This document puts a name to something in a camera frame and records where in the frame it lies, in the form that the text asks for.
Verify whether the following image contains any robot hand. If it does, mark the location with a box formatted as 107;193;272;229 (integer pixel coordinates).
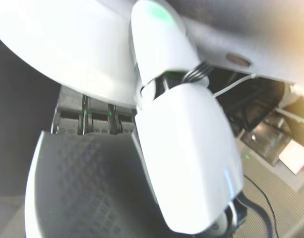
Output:
24;0;244;238

